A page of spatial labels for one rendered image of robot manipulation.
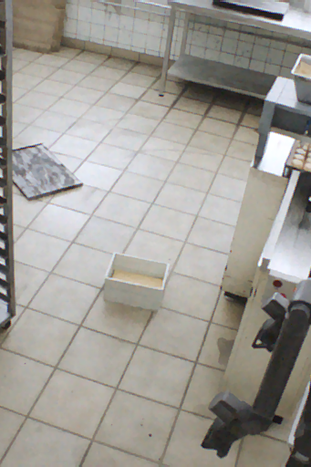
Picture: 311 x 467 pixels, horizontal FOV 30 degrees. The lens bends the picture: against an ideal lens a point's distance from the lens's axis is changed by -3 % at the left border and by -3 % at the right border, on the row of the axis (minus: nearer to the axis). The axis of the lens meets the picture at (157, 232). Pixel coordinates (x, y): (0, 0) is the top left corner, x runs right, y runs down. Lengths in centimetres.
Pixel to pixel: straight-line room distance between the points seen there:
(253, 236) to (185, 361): 69
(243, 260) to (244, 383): 73
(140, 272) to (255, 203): 77
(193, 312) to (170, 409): 66
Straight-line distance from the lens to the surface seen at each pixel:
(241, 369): 255
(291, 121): 274
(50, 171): 412
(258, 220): 291
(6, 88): 221
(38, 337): 295
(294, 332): 124
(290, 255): 228
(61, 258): 339
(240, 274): 311
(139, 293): 307
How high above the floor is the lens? 216
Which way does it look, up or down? 36 degrees down
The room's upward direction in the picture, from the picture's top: 9 degrees clockwise
